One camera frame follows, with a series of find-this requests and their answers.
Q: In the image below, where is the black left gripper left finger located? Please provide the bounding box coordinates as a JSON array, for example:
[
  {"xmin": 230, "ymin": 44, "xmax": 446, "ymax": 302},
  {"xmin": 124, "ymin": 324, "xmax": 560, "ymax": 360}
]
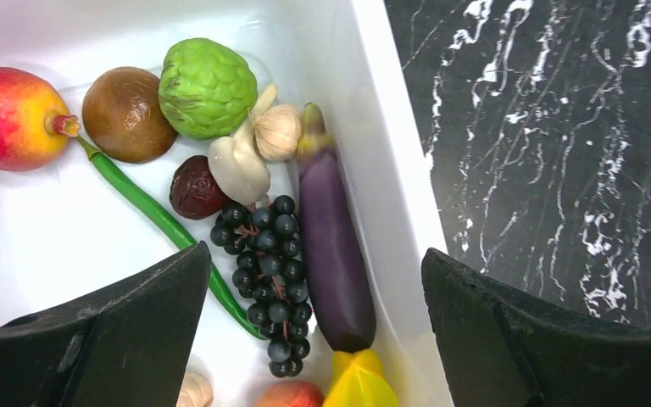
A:
[{"xmin": 0, "ymin": 243, "xmax": 211, "ymax": 407}]

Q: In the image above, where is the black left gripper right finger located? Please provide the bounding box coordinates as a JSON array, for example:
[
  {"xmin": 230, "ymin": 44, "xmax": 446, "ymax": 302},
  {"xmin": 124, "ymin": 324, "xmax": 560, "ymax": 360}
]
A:
[{"xmin": 421, "ymin": 248, "xmax": 651, "ymax": 406}]

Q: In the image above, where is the green toy custard apple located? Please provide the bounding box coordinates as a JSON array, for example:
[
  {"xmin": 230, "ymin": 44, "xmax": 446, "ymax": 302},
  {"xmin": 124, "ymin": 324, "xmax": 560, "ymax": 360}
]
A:
[{"xmin": 159, "ymin": 37, "xmax": 258, "ymax": 140}]

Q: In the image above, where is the beige toy garlic bulb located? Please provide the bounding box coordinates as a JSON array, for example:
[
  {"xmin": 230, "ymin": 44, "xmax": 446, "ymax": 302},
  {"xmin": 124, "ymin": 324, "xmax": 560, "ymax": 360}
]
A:
[{"xmin": 175, "ymin": 370, "xmax": 214, "ymax": 407}]

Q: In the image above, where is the green toy bean pod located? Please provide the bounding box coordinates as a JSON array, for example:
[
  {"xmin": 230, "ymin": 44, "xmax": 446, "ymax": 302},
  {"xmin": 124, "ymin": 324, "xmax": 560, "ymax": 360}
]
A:
[{"xmin": 75, "ymin": 136, "xmax": 264, "ymax": 340}]

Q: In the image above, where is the black toy grape bunch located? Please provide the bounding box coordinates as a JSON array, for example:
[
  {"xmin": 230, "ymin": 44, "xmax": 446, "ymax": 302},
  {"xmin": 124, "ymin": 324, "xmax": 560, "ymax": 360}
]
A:
[{"xmin": 210, "ymin": 195, "xmax": 313, "ymax": 378}]

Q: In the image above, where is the orange toy peach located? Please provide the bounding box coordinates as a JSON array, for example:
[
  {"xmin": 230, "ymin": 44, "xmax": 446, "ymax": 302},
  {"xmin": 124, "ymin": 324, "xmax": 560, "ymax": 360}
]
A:
[{"xmin": 253, "ymin": 381, "xmax": 325, "ymax": 407}]

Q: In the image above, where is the dark red toy date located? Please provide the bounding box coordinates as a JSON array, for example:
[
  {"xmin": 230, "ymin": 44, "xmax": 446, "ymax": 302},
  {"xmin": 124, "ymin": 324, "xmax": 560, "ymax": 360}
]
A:
[{"xmin": 170, "ymin": 155, "xmax": 231, "ymax": 220}]

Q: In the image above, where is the white toy garlic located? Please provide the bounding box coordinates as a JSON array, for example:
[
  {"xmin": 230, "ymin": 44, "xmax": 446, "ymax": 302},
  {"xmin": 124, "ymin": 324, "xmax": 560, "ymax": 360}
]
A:
[{"xmin": 207, "ymin": 83, "xmax": 278, "ymax": 205}]

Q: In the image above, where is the yellow toy starfruit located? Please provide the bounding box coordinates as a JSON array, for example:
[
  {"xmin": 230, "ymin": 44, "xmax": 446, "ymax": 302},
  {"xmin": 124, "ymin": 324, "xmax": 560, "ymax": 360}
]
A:
[{"xmin": 323, "ymin": 348, "xmax": 398, "ymax": 407}]

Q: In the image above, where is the purple toy eggplant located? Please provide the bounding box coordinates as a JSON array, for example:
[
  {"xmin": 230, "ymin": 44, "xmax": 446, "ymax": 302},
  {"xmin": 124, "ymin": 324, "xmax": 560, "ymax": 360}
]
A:
[{"xmin": 296, "ymin": 103, "xmax": 376, "ymax": 353}]

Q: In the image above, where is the brown toy kiwi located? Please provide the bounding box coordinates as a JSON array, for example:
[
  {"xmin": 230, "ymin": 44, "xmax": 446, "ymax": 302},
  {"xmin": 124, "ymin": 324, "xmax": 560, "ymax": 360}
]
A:
[{"xmin": 81, "ymin": 66, "xmax": 178, "ymax": 164}]

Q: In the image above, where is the red yellow toy pomegranate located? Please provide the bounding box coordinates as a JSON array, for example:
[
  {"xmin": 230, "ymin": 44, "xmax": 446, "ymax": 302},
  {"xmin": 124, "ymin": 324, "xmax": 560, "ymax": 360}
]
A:
[{"xmin": 0, "ymin": 66, "xmax": 81, "ymax": 171}]

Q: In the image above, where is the tan toy garlic bulb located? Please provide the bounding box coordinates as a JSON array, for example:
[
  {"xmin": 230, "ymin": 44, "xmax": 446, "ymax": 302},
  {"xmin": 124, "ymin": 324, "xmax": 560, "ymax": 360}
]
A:
[{"xmin": 253, "ymin": 104, "xmax": 302, "ymax": 162}]

